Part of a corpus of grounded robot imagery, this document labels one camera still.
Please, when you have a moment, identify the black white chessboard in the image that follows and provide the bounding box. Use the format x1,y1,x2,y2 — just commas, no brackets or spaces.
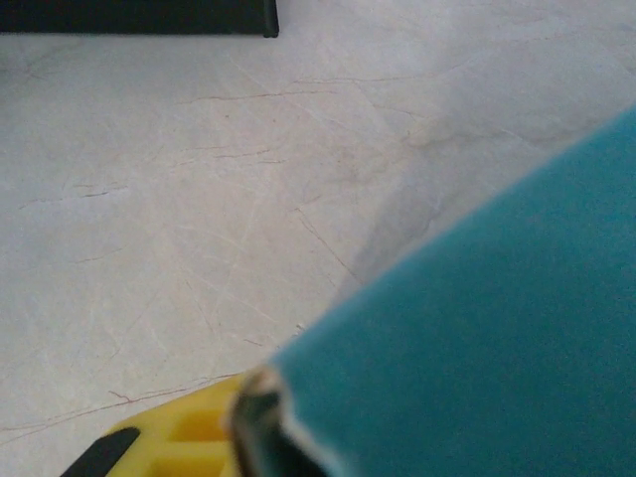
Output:
0,0,280,40

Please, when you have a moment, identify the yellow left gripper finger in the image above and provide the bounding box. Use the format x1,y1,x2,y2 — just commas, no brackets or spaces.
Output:
59,372,249,477

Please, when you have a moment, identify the blue paper box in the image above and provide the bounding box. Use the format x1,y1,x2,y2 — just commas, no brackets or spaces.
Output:
226,106,636,477

